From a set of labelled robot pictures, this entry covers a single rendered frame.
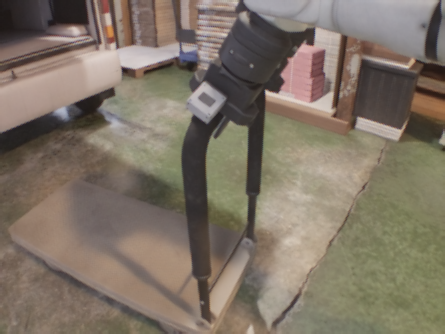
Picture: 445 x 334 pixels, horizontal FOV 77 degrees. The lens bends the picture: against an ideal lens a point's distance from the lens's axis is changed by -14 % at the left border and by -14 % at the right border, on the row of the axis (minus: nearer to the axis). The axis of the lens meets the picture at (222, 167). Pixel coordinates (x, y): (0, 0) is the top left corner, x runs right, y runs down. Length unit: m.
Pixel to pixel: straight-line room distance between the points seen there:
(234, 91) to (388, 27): 0.25
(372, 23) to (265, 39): 0.15
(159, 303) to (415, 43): 0.83
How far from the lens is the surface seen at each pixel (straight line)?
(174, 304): 0.92
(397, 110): 2.27
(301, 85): 2.45
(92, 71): 2.13
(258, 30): 0.44
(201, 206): 0.55
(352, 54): 2.18
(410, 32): 0.34
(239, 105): 0.49
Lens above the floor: 0.97
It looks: 33 degrees down
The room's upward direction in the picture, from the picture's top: 1 degrees counter-clockwise
